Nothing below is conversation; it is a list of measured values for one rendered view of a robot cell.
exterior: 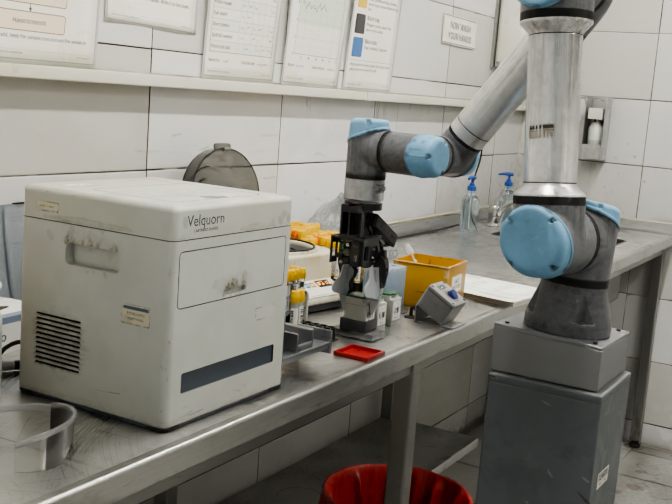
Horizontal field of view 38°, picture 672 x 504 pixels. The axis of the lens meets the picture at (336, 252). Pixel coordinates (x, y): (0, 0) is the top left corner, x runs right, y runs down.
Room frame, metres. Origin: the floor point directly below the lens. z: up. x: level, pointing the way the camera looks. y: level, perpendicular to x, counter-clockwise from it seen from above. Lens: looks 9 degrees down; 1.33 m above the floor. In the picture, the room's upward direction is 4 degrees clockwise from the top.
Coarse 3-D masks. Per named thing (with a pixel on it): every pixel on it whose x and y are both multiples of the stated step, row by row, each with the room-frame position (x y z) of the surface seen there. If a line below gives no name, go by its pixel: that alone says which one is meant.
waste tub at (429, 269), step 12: (408, 264) 2.16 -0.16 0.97; (420, 264) 2.14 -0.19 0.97; (432, 264) 2.27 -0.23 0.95; (444, 264) 2.25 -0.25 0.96; (456, 264) 2.17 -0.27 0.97; (408, 276) 2.16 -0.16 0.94; (420, 276) 2.14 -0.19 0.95; (432, 276) 2.13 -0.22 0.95; (444, 276) 2.12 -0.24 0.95; (456, 276) 2.17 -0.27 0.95; (408, 288) 2.15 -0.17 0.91; (420, 288) 2.14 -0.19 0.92; (456, 288) 2.18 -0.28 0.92; (408, 300) 2.15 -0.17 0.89
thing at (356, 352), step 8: (352, 344) 1.74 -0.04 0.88; (336, 352) 1.69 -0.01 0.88; (344, 352) 1.71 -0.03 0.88; (352, 352) 1.71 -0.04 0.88; (360, 352) 1.71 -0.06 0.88; (368, 352) 1.72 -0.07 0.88; (376, 352) 1.72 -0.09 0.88; (384, 352) 1.71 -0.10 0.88; (360, 360) 1.66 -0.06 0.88; (368, 360) 1.66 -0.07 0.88
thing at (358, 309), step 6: (348, 300) 1.83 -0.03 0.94; (354, 300) 1.83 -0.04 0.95; (360, 300) 1.82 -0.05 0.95; (366, 300) 1.83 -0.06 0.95; (348, 306) 1.83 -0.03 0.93; (354, 306) 1.83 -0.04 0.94; (360, 306) 1.82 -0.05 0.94; (366, 306) 1.82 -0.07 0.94; (348, 312) 1.83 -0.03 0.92; (354, 312) 1.83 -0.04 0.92; (360, 312) 1.82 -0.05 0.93; (366, 312) 1.82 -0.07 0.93; (354, 318) 1.83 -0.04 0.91; (360, 318) 1.82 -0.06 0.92; (366, 318) 1.82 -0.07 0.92; (372, 318) 1.84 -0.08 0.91
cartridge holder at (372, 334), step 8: (344, 320) 1.83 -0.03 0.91; (352, 320) 1.82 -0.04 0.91; (368, 320) 1.83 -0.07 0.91; (376, 320) 1.85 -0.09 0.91; (336, 328) 1.84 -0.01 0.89; (344, 328) 1.83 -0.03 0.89; (352, 328) 1.82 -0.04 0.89; (360, 328) 1.81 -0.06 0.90; (368, 328) 1.82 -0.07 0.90; (352, 336) 1.82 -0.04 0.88; (360, 336) 1.81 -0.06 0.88; (368, 336) 1.80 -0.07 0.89; (376, 336) 1.81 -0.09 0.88; (384, 336) 1.84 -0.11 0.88
